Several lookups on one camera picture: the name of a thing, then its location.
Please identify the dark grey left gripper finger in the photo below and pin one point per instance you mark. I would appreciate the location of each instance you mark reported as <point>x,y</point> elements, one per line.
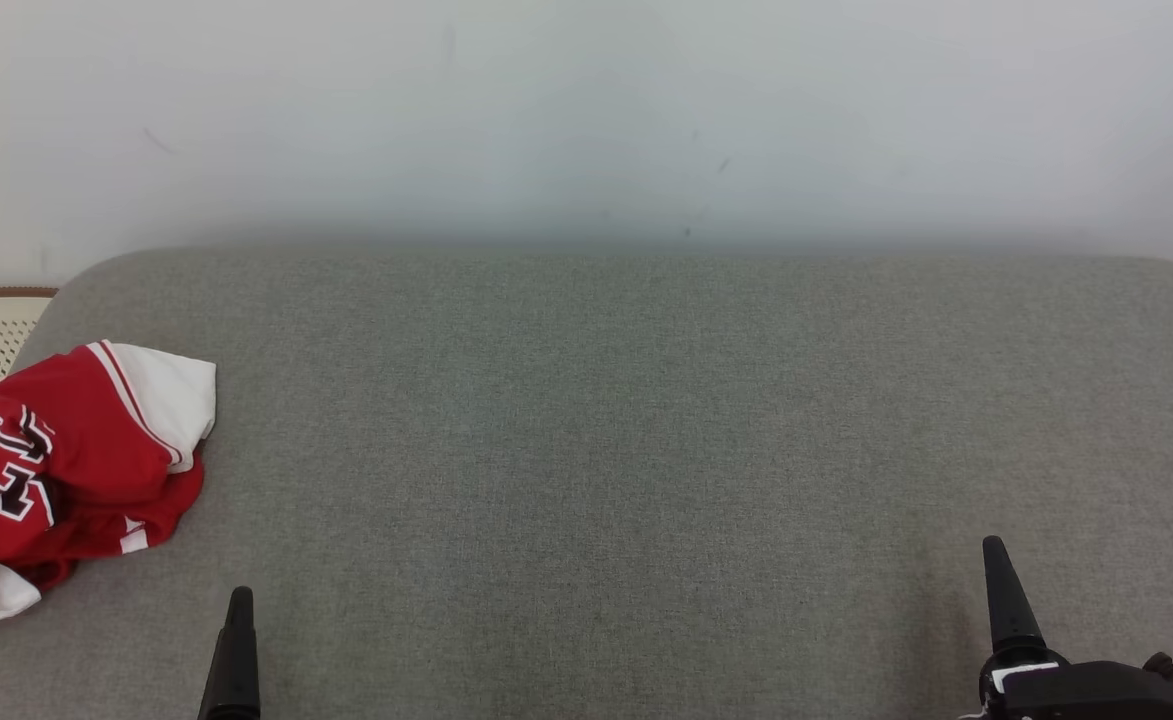
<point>234,670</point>

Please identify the red white basketball jersey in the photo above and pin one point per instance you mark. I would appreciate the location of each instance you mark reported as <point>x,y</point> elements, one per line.
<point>56,420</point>

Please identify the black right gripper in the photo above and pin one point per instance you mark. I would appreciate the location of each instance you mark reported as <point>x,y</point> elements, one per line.
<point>1096,695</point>

